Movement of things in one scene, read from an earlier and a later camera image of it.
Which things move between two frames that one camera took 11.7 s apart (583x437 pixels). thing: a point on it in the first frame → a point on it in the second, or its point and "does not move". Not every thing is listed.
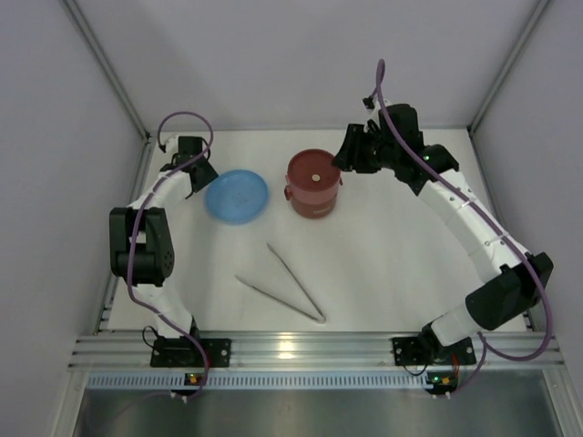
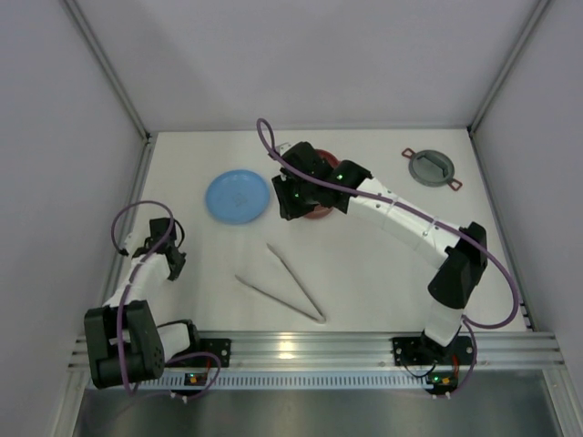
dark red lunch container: (313, 211) does not move
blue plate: (237, 197) does not move
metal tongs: (321, 318) does not move
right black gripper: (353, 148) → (288, 200)
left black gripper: (203, 173) → (176, 263)
